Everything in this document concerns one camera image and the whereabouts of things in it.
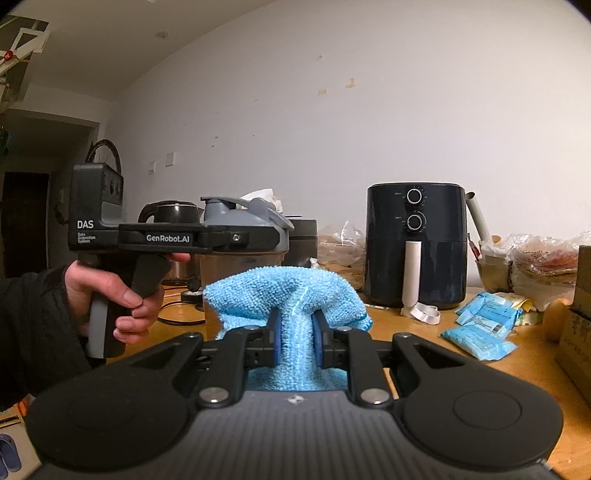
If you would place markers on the white paper tube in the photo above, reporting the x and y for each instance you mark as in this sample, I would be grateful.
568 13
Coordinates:
478 217

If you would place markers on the white tissue pack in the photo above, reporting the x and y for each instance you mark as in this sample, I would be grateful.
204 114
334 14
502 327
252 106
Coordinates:
263 194

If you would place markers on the yellow plastic packet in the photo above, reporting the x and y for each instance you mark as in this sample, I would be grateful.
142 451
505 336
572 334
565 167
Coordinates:
526 309

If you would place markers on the cardboard box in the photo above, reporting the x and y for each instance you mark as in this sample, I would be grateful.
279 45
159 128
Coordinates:
577 332

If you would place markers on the clear shaker bottle grey lid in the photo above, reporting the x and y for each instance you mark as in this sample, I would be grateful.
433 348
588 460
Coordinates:
231 207

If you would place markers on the blue plastic packet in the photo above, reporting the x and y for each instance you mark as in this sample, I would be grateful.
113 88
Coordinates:
468 302
480 344
496 316

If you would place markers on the brown steel electric kettle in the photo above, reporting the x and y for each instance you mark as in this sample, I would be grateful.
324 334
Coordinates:
171 212

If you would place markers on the wooden shoe rack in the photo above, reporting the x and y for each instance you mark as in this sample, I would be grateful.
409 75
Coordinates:
11 415

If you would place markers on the red plastic stick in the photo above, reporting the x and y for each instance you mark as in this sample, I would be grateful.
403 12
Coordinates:
473 247

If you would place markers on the white ceiling frame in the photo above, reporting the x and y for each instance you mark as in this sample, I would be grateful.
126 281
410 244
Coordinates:
25 41

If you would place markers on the black tape roll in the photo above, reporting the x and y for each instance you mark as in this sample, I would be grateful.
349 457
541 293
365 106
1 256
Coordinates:
191 295

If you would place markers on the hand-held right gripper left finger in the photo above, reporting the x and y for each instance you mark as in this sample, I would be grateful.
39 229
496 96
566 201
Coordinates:
275 339

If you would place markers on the plastic-wrapped brown container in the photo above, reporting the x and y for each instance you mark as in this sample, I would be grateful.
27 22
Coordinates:
491 272

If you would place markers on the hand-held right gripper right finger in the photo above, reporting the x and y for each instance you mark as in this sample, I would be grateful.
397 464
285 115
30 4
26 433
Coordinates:
317 341

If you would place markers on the black air fryer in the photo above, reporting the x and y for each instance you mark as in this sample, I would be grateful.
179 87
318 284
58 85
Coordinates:
438 258

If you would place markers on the clear bag of flatbreads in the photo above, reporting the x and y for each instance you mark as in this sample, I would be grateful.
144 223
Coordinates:
545 263

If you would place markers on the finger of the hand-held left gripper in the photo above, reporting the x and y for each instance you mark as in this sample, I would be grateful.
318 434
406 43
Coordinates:
240 240

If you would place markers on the blue microfibre cloth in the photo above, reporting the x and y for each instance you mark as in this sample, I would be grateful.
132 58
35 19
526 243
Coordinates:
286 290

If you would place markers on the blue slipper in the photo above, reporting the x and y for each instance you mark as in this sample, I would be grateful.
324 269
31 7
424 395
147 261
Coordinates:
9 454

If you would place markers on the clear bag of dried food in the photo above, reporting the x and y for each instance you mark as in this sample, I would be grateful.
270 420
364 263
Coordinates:
341 258

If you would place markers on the person's left forearm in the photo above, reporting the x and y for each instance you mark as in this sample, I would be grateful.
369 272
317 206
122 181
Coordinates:
32 332

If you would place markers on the person's left hand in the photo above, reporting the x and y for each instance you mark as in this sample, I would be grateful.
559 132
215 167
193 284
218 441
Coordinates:
124 300

